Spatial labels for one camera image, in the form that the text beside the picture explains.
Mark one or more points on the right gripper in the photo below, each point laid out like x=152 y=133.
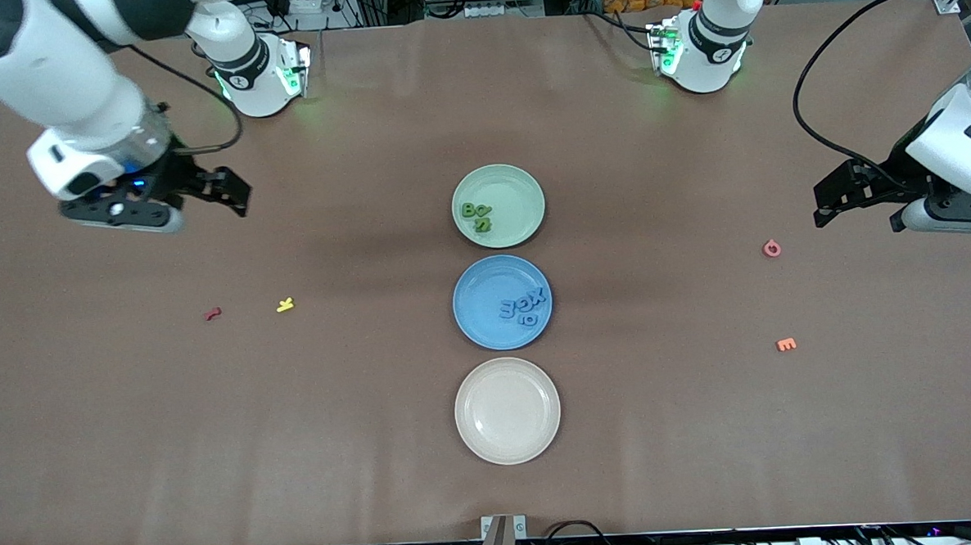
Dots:
x=176 y=175

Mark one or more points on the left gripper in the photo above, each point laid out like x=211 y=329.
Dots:
x=893 y=176

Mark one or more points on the green foam letter N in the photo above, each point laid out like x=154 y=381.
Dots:
x=478 y=228

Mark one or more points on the green foam letter U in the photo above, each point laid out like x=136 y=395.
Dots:
x=486 y=221

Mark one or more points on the blue foam letter E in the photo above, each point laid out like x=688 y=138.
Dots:
x=508 y=309

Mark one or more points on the blue foam letter G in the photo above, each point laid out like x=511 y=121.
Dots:
x=520 y=304

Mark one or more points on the blue foam letter X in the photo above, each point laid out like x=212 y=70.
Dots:
x=538 y=295

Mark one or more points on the blue foam letter Q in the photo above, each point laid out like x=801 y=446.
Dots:
x=526 y=321

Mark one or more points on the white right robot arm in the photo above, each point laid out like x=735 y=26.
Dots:
x=50 y=70

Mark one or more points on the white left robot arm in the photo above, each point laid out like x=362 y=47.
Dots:
x=713 y=41

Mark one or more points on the pink foam letter Q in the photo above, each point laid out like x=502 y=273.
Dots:
x=766 y=249

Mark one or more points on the red foam letter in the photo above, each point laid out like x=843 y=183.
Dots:
x=212 y=314

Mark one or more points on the yellow foam letter K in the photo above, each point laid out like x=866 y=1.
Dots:
x=284 y=305

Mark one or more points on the orange foam letter E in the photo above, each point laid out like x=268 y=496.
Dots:
x=785 y=344

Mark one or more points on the blue plate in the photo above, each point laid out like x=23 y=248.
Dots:
x=479 y=305

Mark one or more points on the green plate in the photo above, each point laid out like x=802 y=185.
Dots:
x=515 y=193

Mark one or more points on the beige plate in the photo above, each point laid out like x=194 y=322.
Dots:
x=508 y=411

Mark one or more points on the metal mount bracket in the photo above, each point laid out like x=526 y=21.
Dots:
x=504 y=542

